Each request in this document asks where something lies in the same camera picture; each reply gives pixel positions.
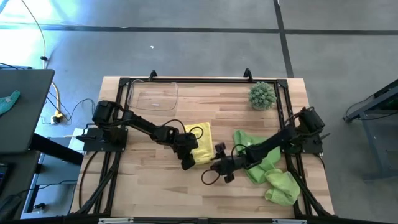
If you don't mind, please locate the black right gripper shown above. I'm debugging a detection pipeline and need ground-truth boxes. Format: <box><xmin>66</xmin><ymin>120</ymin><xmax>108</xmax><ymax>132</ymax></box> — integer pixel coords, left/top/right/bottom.
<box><xmin>213</xmin><ymin>142</ymin><xmax>248</xmax><ymax>184</ymax></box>

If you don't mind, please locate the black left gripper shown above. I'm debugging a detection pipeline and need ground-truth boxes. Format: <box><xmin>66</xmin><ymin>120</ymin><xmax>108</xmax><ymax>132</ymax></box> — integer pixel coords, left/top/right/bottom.
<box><xmin>174</xmin><ymin>132</ymin><xmax>199</xmax><ymax>171</ymax></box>

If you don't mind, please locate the yellow microfiber towel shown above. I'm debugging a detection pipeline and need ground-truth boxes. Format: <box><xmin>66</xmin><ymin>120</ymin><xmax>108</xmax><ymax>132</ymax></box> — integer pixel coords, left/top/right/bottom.
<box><xmin>183</xmin><ymin>121</ymin><xmax>215</xmax><ymax>165</ymax></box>

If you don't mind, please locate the light green microfiber towel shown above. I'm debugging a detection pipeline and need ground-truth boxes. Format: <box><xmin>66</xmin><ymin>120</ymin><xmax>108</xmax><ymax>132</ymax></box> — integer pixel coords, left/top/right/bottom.
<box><xmin>264</xmin><ymin>167</ymin><xmax>302</xmax><ymax>207</ymax></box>

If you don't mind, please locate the clear plastic basket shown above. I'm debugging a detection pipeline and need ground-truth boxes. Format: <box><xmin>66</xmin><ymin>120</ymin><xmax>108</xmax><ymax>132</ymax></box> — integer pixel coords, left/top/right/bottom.
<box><xmin>126</xmin><ymin>79</ymin><xmax>180</xmax><ymax>112</ymax></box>

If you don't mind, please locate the artificial plant in patterned pot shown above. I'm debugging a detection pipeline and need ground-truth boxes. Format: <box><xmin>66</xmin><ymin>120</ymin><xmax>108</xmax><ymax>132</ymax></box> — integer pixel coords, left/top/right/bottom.
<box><xmin>248</xmin><ymin>81</ymin><xmax>277</xmax><ymax>111</ymax></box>

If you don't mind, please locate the dark grey desk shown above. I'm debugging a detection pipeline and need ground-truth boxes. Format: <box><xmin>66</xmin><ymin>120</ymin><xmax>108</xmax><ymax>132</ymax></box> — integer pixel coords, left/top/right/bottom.
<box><xmin>0</xmin><ymin>68</ymin><xmax>56</xmax><ymax>155</ymax></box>

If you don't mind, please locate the grey metal side table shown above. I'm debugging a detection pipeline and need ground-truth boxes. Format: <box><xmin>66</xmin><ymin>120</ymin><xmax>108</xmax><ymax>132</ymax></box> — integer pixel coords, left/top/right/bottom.
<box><xmin>343</xmin><ymin>79</ymin><xmax>398</xmax><ymax>181</ymax></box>

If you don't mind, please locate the teal cloth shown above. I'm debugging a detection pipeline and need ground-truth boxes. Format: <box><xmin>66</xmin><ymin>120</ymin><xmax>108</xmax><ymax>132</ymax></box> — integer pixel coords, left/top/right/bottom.
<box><xmin>0</xmin><ymin>90</ymin><xmax>21</xmax><ymax>116</ymax></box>

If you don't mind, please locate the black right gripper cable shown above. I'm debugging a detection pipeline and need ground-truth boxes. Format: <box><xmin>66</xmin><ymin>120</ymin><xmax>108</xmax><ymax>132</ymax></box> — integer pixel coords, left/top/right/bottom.
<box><xmin>201</xmin><ymin>169</ymin><xmax>221</xmax><ymax>186</ymax></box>

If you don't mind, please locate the silver metal bracket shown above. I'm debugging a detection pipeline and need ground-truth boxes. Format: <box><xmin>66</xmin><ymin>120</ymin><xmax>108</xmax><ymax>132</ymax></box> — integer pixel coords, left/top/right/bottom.
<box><xmin>272</xmin><ymin>218</ymin><xmax>307</xmax><ymax>224</ymax></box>
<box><xmin>98</xmin><ymin>217</ymin><xmax>134</xmax><ymax>224</ymax></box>

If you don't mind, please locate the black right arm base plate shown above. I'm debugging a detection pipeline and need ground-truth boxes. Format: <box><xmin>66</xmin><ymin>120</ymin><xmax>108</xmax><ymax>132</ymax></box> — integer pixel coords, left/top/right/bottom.
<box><xmin>278</xmin><ymin>127</ymin><xmax>324</xmax><ymax>155</ymax></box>

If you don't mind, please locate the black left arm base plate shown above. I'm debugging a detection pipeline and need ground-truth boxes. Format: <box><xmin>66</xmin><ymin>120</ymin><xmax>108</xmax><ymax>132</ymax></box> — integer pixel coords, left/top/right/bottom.
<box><xmin>76</xmin><ymin>126</ymin><xmax>128</xmax><ymax>152</ymax></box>

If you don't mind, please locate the black power cable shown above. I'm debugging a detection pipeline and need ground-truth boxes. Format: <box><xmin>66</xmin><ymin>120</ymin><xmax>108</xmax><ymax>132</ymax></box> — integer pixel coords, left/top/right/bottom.
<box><xmin>45</xmin><ymin>90</ymin><xmax>96</xmax><ymax>125</ymax></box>

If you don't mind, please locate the thin yellow cable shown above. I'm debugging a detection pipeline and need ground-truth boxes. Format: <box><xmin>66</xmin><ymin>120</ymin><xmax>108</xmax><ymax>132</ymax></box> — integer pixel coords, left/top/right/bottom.
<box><xmin>20</xmin><ymin>0</ymin><xmax>63</xmax><ymax>122</ymax></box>

